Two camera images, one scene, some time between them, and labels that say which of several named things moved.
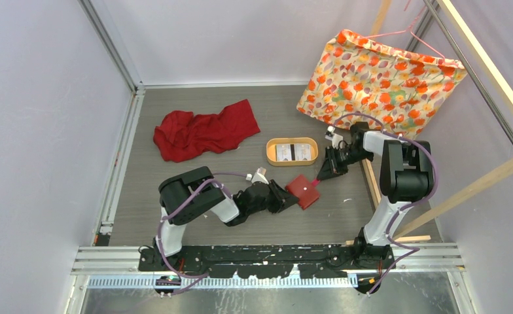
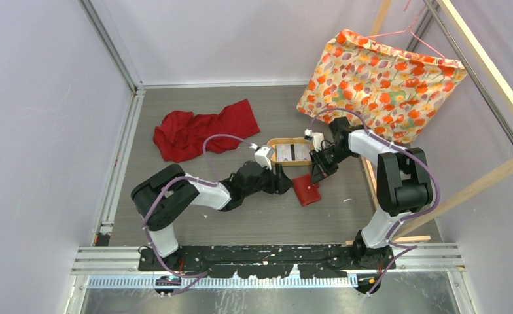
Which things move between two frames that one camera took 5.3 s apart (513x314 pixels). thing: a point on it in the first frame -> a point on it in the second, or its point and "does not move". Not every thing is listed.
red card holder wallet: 303,189 does not move
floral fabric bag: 356,75 does not move
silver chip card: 303,151 does not move
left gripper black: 283,199 -> 279,180
